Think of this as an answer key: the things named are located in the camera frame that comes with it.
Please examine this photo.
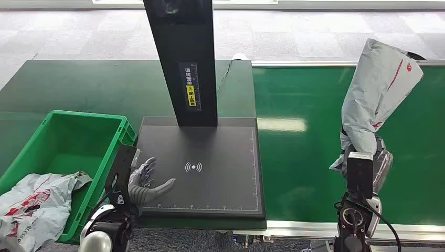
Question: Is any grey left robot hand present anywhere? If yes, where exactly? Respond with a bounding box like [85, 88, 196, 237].
[128, 156, 177, 206]

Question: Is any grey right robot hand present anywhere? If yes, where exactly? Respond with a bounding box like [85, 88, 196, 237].
[373, 136, 394, 195]

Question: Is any grey plastic mailer package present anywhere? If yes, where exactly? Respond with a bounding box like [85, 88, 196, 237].
[329, 38, 424, 175]

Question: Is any green conveyor belt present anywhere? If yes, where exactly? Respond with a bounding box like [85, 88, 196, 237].
[252, 65, 445, 226]

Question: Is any black inbound scanner machine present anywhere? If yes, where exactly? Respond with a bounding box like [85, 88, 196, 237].
[133, 0, 267, 221]

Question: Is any crumpled grey mailer package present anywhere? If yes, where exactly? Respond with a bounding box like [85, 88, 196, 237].
[0, 171, 94, 252]

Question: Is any green plastic crate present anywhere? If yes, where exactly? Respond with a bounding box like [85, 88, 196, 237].
[0, 110, 138, 246]

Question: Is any black yellow label sticker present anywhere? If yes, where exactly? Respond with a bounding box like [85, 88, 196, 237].
[179, 61, 203, 112]

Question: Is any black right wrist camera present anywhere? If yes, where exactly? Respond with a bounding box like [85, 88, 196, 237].
[347, 151, 375, 201]

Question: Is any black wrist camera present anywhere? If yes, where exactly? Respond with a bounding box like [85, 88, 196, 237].
[347, 151, 375, 201]
[104, 144, 142, 206]

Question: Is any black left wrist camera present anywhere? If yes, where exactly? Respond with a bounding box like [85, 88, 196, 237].
[104, 144, 142, 206]

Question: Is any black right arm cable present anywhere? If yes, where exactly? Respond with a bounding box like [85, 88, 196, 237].
[361, 198, 402, 252]

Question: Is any metal bracket under table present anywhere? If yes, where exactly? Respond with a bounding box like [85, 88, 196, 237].
[234, 235, 276, 248]

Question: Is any thin black power cable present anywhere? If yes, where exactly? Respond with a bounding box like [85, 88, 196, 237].
[216, 59, 233, 95]

